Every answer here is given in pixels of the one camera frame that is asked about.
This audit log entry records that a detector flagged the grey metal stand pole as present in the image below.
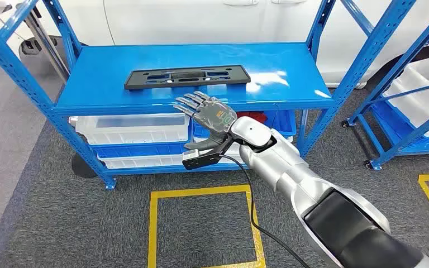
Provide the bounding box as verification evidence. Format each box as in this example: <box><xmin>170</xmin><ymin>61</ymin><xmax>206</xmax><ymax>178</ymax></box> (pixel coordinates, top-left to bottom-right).
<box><xmin>25</xmin><ymin>9</ymin><xmax>70</xmax><ymax>80</ymax></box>

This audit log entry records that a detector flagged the blue plastic crate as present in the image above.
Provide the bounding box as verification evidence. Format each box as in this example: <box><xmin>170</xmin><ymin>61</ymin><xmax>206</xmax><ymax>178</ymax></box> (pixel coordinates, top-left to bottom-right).
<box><xmin>90</xmin><ymin>142</ymin><xmax>189</xmax><ymax>159</ymax></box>
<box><xmin>371</xmin><ymin>100</ymin><xmax>429</xmax><ymax>154</ymax></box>
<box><xmin>192</xmin><ymin>109</ymin><xmax>297</xmax><ymax>140</ymax></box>

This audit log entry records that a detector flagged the blue metal shelf rack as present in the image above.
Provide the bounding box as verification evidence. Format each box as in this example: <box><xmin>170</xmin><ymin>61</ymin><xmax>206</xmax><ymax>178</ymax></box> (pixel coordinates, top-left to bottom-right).
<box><xmin>0</xmin><ymin>0</ymin><xmax>422</xmax><ymax>191</ymax></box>

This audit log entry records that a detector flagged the black camera cable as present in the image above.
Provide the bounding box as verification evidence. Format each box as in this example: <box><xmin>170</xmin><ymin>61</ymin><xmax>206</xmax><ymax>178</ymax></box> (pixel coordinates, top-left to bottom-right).
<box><xmin>220</xmin><ymin>154</ymin><xmax>312</xmax><ymax>268</ymax></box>

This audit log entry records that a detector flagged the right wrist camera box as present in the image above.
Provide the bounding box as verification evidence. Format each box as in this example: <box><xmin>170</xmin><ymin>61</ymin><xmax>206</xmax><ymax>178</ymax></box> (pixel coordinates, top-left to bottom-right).
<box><xmin>182</xmin><ymin>137</ymin><xmax>235</xmax><ymax>171</ymax></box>

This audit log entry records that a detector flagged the black plastic bracket part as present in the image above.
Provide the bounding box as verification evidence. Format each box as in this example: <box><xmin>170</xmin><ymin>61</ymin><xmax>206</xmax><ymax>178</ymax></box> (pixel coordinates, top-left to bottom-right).
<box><xmin>124</xmin><ymin>65</ymin><xmax>251</xmax><ymax>91</ymax></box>

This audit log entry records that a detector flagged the blue wheeled shelf rack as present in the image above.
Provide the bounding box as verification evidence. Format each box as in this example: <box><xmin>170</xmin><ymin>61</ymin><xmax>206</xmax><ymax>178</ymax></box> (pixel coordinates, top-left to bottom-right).
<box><xmin>342</xmin><ymin>0</ymin><xmax>429</xmax><ymax>171</ymax></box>

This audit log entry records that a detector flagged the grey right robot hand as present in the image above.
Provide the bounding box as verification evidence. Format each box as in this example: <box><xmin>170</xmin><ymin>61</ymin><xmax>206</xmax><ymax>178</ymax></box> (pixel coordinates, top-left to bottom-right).
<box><xmin>173</xmin><ymin>90</ymin><xmax>238</xmax><ymax>152</ymax></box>

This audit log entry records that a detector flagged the white car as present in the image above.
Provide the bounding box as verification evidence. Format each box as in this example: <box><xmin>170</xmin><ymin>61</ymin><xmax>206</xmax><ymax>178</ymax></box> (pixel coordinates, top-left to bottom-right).
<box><xmin>0</xmin><ymin>0</ymin><xmax>429</xmax><ymax>89</ymax></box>

